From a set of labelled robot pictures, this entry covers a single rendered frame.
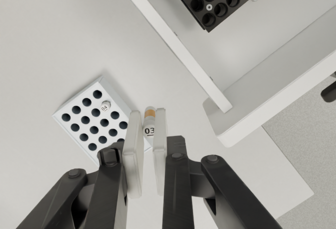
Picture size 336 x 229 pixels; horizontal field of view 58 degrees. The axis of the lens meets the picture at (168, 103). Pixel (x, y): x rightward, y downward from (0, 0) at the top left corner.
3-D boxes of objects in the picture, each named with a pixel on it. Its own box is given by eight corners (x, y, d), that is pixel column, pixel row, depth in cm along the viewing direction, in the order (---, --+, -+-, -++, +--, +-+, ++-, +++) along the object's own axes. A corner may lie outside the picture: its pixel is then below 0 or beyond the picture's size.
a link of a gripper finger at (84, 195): (125, 208, 16) (66, 215, 15) (131, 160, 20) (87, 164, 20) (121, 183, 15) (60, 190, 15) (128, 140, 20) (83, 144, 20)
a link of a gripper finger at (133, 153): (141, 199, 17) (128, 200, 17) (144, 144, 24) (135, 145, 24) (135, 152, 16) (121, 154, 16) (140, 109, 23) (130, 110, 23)
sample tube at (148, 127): (158, 116, 28) (159, 138, 23) (144, 118, 28) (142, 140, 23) (156, 103, 27) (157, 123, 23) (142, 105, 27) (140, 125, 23)
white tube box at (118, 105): (153, 136, 48) (152, 147, 44) (111, 165, 49) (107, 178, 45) (102, 74, 44) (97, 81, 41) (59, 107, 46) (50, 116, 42)
